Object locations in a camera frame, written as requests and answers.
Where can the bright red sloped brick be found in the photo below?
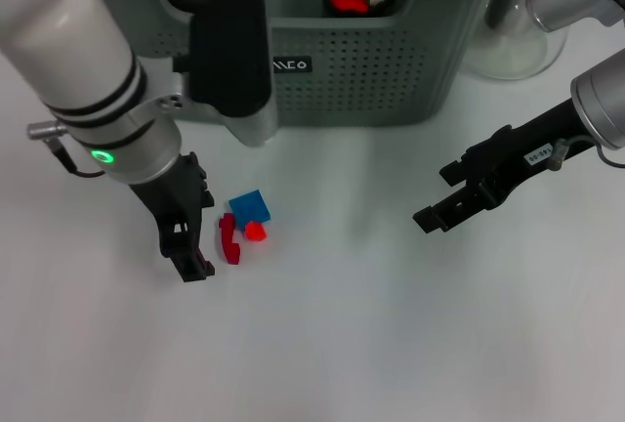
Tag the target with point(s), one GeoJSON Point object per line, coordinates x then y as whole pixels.
{"type": "Point", "coordinates": [349, 2]}

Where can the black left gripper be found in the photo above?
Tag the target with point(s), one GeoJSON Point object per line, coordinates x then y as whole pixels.
{"type": "Point", "coordinates": [171, 197]}

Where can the glass carafe with black lid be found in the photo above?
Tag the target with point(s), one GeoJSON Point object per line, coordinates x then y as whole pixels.
{"type": "Point", "coordinates": [512, 41]}

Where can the grey perforated storage bin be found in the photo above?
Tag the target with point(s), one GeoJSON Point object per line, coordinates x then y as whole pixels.
{"type": "Point", "coordinates": [366, 75]}

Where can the blue square plate brick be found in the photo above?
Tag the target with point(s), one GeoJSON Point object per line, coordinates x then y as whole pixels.
{"type": "Point", "coordinates": [250, 206]}

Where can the small red brick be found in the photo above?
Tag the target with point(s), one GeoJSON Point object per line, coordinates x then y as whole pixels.
{"type": "Point", "coordinates": [255, 231]}

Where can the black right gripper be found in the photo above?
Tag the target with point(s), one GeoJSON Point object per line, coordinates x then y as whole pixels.
{"type": "Point", "coordinates": [527, 148]}

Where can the dark red curved brick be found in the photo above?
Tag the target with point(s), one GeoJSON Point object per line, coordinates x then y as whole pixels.
{"type": "Point", "coordinates": [228, 241]}

